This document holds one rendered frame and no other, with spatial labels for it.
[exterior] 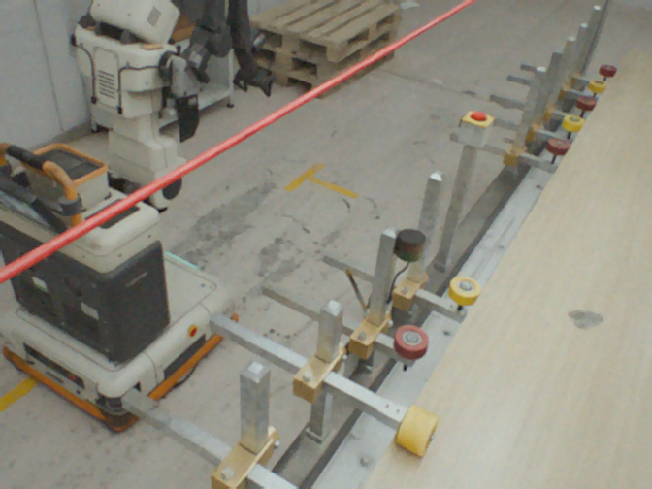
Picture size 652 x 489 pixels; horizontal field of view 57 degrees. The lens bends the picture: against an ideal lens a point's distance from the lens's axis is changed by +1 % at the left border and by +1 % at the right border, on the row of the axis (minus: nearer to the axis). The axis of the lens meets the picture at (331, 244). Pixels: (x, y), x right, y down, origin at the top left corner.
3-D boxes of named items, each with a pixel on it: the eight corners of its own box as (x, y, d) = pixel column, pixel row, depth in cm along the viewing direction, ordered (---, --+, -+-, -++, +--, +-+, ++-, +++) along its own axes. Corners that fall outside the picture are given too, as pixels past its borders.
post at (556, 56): (519, 157, 266) (553, 49, 237) (522, 154, 268) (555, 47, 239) (527, 159, 265) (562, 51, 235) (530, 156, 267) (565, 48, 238)
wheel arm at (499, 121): (469, 119, 265) (472, 111, 262) (472, 116, 267) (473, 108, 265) (569, 149, 249) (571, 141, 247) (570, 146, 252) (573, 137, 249)
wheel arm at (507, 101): (487, 102, 283) (490, 93, 280) (490, 100, 285) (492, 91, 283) (581, 129, 267) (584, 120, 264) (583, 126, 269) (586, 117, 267)
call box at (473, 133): (455, 144, 166) (462, 118, 161) (465, 135, 171) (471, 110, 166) (479, 151, 164) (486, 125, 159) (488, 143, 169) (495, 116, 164)
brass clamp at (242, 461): (208, 489, 104) (207, 472, 101) (255, 433, 114) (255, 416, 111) (237, 507, 102) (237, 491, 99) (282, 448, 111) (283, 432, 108)
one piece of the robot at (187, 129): (175, 147, 204) (169, 87, 191) (114, 124, 214) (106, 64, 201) (206, 131, 215) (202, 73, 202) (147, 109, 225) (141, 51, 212)
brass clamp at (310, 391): (289, 392, 122) (290, 375, 119) (324, 351, 131) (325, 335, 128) (315, 407, 120) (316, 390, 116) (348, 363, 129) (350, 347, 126)
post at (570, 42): (534, 139, 284) (567, 37, 255) (536, 137, 287) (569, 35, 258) (541, 142, 283) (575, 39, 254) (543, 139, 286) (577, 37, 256)
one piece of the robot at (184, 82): (182, 97, 182) (183, 59, 176) (170, 92, 184) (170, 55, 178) (204, 91, 190) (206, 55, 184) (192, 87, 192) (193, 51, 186)
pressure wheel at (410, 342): (382, 373, 144) (389, 339, 137) (397, 351, 150) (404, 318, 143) (412, 387, 141) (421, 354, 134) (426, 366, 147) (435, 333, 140)
